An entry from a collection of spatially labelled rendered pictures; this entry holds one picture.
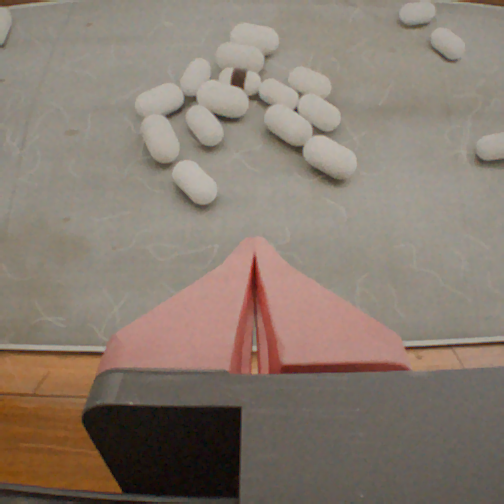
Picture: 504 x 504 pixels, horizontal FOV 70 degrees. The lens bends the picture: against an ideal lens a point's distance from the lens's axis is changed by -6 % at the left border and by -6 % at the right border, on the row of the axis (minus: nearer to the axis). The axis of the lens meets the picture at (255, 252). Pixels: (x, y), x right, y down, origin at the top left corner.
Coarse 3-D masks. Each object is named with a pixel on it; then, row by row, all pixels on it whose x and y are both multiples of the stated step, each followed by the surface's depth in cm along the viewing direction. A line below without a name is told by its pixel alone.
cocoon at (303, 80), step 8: (296, 72) 27; (304, 72) 27; (312, 72) 27; (288, 80) 28; (296, 80) 27; (304, 80) 27; (312, 80) 27; (320, 80) 27; (328, 80) 27; (296, 88) 27; (304, 88) 27; (312, 88) 27; (320, 88) 27; (328, 88) 27; (320, 96) 27
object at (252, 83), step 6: (222, 72) 27; (228, 72) 27; (252, 72) 27; (222, 78) 27; (228, 78) 27; (246, 78) 27; (252, 78) 27; (258, 78) 27; (228, 84) 27; (246, 84) 27; (252, 84) 27; (258, 84) 27; (246, 90) 27; (252, 90) 27; (258, 90) 28
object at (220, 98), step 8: (208, 80) 26; (200, 88) 26; (208, 88) 26; (216, 88) 26; (224, 88) 26; (232, 88) 26; (200, 96) 26; (208, 96) 26; (216, 96) 26; (224, 96) 26; (232, 96) 26; (240, 96) 26; (200, 104) 27; (208, 104) 26; (216, 104) 26; (224, 104) 26; (232, 104) 26; (240, 104) 26; (248, 104) 27; (216, 112) 27; (224, 112) 26; (232, 112) 26; (240, 112) 26
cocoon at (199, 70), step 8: (192, 64) 27; (200, 64) 27; (208, 64) 27; (184, 72) 27; (192, 72) 27; (200, 72) 27; (208, 72) 27; (184, 80) 27; (192, 80) 27; (200, 80) 27; (184, 88) 27; (192, 88) 27
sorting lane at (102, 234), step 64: (64, 0) 31; (128, 0) 31; (192, 0) 31; (256, 0) 31; (320, 0) 31; (384, 0) 31; (0, 64) 29; (64, 64) 29; (128, 64) 29; (320, 64) 29; (384, 64) 29; (448, 64) 30; (0, 128) 27; (64, 128) 27; (128, 128) 27; (256, 128) 28; (384, 128) 28; (448, 128) 28; (0, 192) 26; (64, 192) 26; (128, 192) 26; (256, 192) 26; (320, 192) 26; (384, 192) 26; (448, 192) 26; (0, 256) 25; (64, 256) 25; (128, 256) 25; (192, 256) 25; (320, 256) 25; (384, 256) 25; (448, 256) 25; (0, 320) 24; (64, 320) 24; (128, 320) 24; (384, 320) 24; (448, 320) 24
